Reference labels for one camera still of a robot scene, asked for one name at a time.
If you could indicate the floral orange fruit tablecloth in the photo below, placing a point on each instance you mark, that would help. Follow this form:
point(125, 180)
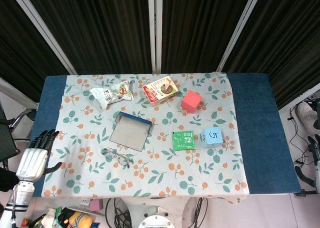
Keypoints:
point(162, 178)

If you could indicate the white shoe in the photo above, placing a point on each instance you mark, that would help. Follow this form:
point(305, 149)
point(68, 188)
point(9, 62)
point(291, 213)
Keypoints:
point(306, 112)

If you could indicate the black mesh chair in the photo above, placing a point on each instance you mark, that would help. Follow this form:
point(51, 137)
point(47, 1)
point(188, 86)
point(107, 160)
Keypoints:
point(6, 137)

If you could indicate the white partition frame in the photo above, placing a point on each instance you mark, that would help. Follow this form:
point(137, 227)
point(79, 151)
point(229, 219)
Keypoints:
point(47, 35)
point(300, 97)
point(155, 30)
point(17, 90)
point(240, 30)

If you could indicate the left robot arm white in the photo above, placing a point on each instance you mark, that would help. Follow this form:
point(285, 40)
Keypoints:
point(20, 200)

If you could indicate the black pleated curtain panel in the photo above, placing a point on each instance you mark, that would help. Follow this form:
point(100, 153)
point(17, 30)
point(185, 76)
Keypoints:
point(287, 37)
point(22, 50)
point(100, 30)
point(200, 27)

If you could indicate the dark blue table cover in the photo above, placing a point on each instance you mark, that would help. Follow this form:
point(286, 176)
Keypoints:
point(262, 137)

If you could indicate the beige cookie box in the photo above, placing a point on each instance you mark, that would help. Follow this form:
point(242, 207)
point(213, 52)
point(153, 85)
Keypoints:
point(160, 90)

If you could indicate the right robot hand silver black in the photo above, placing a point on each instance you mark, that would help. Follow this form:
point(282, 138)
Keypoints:
point(317, 173)

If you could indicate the thin-framed eyeglasses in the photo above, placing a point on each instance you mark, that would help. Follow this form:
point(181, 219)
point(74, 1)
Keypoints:
point(122, 160)

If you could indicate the light blue numbered cube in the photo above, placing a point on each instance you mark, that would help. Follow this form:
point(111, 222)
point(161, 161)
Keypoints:
point(212, 137)

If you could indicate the blue glasses case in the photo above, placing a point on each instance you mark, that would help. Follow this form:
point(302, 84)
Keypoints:
point(130, 135)

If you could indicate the small pink box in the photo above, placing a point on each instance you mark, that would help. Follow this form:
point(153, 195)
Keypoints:
point(96, 205)

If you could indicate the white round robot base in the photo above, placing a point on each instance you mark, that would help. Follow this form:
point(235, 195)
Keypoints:
point(155, 218)

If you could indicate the green tea sachet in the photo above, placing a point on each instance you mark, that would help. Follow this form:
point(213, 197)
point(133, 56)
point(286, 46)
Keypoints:
point(183, 140)

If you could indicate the yellow plush toy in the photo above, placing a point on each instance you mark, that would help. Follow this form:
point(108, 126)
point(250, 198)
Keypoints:
point(76, 218)

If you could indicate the red foam cube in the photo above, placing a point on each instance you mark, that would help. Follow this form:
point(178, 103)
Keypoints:
point(191, 101)

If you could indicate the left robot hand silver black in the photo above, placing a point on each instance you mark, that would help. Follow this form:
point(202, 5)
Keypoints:
point(31, 164)

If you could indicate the silver snack bag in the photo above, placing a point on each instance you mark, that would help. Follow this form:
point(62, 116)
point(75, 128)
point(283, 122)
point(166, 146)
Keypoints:
point(112, 94)

